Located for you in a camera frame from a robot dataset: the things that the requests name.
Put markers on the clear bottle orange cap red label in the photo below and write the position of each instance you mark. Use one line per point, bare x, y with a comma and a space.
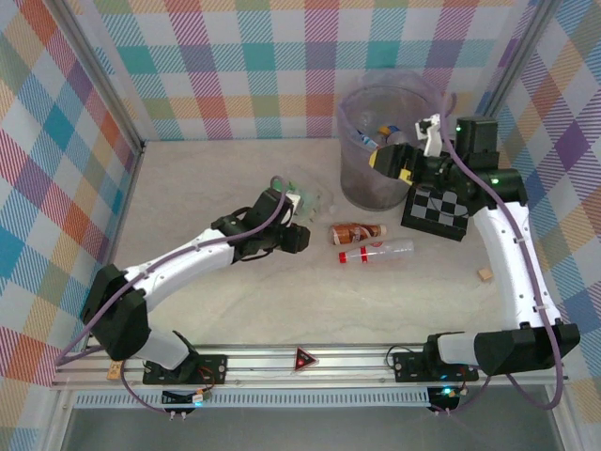
396, 136

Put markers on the clear bottle blue cap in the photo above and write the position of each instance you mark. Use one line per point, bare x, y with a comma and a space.
365, 139

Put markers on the long clear unlabelled bottle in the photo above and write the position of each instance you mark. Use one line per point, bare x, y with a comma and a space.
317, 204

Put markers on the brown coffee drink bottle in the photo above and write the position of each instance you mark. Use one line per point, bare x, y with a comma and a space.
357, 233

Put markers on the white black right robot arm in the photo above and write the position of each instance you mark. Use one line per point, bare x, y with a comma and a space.
512, 263

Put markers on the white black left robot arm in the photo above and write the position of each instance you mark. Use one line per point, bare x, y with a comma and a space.
188, 263

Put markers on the translucent mesh waste bin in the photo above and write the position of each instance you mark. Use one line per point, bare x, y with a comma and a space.
366, 188

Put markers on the black white checkerboard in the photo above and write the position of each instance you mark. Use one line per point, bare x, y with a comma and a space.
436, 211

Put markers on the red triangle sign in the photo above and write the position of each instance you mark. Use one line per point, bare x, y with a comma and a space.
305, 362

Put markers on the small wooden block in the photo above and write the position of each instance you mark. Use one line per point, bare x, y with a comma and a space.
485, 275

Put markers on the left controller board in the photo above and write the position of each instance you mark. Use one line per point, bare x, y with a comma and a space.
178, 398

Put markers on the controller board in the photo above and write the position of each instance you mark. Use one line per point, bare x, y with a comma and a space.
443, 397
178, 398

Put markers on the right controller board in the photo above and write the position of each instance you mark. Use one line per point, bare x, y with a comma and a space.
443, 397

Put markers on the small brown tag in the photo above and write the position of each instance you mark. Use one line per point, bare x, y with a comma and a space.
113, 370

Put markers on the aluminium right frame post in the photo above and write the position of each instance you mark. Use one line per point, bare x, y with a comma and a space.
516, 66

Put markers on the aluminium frame post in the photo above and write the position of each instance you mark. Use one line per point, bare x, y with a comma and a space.
101, 80
516, 66

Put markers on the aluminium horizontal rail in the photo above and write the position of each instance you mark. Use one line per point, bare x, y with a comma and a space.
263, 364

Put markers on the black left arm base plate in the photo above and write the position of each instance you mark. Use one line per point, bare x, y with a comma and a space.
211, 368

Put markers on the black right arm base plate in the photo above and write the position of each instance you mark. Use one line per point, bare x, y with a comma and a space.
408, 366

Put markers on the aluminium left frame post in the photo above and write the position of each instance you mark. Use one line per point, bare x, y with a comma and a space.
101, 80

